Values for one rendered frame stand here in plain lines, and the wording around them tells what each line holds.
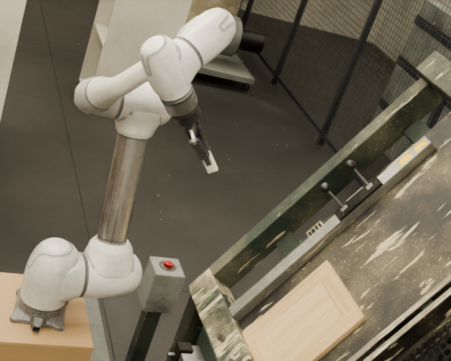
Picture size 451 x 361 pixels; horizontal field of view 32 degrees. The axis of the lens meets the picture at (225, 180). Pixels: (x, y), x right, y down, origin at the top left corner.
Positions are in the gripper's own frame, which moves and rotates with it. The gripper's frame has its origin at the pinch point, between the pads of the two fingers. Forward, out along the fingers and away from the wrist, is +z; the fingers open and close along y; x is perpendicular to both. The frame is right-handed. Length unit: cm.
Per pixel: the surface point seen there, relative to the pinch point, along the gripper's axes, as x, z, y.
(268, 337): 8, 84, 0
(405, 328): -38, 61, -27
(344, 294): -23, 72, 0
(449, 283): -54, 56, -20
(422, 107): -69, 59, 65
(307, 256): -13, 76, 25
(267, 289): 5, 81, 20
